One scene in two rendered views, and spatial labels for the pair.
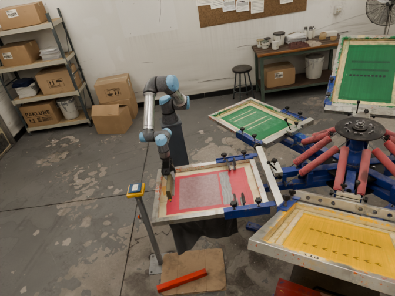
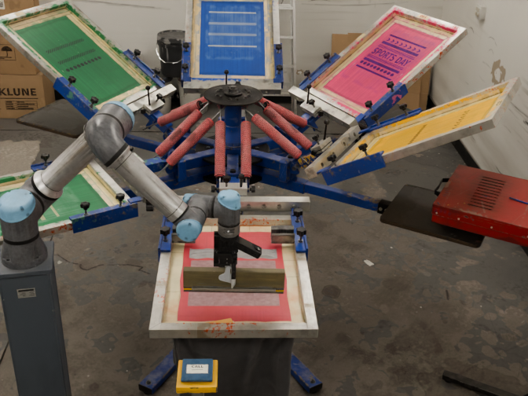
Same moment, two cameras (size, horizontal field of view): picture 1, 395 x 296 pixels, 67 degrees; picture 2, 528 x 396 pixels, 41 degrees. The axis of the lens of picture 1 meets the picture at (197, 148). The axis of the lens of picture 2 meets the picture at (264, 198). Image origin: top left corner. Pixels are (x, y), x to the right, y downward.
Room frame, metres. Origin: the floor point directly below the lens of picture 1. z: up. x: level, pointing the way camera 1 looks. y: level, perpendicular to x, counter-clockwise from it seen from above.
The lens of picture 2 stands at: (1.84, 2.27, 2.55)
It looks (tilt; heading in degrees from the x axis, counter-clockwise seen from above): 29 degrees down; 263
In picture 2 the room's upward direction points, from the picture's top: 2 degrees clockwise
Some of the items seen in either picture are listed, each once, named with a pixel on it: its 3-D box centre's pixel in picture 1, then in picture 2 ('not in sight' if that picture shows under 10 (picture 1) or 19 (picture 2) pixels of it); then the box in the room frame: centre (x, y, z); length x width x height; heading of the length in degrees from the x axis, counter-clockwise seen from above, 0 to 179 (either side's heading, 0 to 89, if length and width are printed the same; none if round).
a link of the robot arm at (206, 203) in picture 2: (163, 135); (198, 207); (1.81, 0.22, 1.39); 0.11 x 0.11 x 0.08; 76
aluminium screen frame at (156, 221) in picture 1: (207, 187); (233, 269); (1.68, -0.02, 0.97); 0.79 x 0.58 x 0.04; 87
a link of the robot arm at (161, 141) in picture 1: (161, 143); (228, 207); (1.71, 0.23, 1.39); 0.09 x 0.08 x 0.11; 166
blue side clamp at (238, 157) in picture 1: (234, 161); (166, 236); (1.94, -0.28, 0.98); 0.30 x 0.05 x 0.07; 87
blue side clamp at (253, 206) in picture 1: (246, 210); (298, 236); (1.39, -0.25, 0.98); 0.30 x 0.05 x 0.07; 87
